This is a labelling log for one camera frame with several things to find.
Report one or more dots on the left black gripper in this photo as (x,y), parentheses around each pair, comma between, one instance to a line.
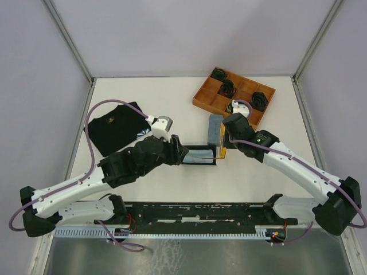
(178,152)

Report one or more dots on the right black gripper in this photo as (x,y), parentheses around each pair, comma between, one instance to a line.
(226,144)

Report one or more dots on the orange sunglasses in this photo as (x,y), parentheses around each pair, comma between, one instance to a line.
(221,151)

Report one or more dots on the black glasses case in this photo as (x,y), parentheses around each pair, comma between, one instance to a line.
(202,147)

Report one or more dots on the grey-blue glasses case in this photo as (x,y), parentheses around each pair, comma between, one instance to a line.
(214,130)

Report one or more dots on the light blue cloth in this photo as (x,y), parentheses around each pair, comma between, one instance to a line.
(199,156)

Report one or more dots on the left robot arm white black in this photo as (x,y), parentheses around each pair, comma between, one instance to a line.
(119,168)

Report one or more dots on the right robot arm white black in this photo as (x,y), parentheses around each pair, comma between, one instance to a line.
(334,202)

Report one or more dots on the rolled dark tie right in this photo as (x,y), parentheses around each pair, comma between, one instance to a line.
(259,101)

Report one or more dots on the rolled dark tie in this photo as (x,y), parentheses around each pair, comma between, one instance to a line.
(227,89)
(259,101)
(219,74)

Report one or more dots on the orange wooden divider tray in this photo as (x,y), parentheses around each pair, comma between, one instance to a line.
(208,99)

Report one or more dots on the black folded t-shirt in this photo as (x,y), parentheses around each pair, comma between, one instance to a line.
(117,129)

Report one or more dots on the rolled dark tie top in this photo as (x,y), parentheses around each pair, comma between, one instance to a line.
(219,74)

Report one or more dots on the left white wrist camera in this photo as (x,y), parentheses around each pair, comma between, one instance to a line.
(161,127)

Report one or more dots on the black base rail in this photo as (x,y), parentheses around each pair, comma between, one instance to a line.
(169,217)

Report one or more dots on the right aluminium frame post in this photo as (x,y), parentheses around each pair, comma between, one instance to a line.
(316,41)

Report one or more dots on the aluminium frame post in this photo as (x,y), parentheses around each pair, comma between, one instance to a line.
(64,33)
(316,41)

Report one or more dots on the left aluminium frame post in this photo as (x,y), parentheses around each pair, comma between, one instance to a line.
(64,33)

